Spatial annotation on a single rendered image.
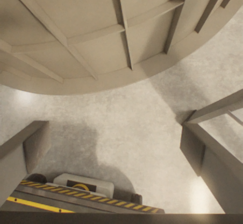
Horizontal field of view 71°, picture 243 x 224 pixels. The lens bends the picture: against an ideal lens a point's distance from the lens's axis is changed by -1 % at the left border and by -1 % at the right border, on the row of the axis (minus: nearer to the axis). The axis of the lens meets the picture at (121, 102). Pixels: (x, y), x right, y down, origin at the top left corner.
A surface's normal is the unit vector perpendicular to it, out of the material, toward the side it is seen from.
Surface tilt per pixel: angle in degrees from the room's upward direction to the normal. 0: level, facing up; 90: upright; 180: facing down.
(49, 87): 0
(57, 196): 0
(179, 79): 0
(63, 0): 90
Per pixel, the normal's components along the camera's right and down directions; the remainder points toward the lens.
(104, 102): -0.11, -0.14
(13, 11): 0.07, 0.98
